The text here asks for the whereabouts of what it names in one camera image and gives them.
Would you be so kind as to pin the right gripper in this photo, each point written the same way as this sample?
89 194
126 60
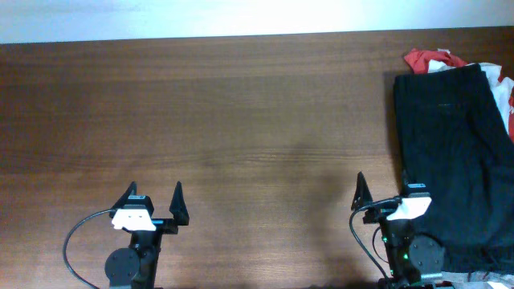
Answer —
361 196

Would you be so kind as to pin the black shorts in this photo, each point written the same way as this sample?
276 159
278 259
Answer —
453 140

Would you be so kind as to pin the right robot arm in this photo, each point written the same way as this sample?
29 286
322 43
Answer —
415 260

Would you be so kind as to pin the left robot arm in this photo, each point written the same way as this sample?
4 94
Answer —
135 266

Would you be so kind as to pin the grey shorts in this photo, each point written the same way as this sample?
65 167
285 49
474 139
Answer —
479 280

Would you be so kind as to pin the white garment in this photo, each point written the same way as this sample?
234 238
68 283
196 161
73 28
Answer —
500 86

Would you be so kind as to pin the red garment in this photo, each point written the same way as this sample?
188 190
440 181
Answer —
418 62

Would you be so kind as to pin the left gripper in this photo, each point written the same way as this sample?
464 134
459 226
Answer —
177 209

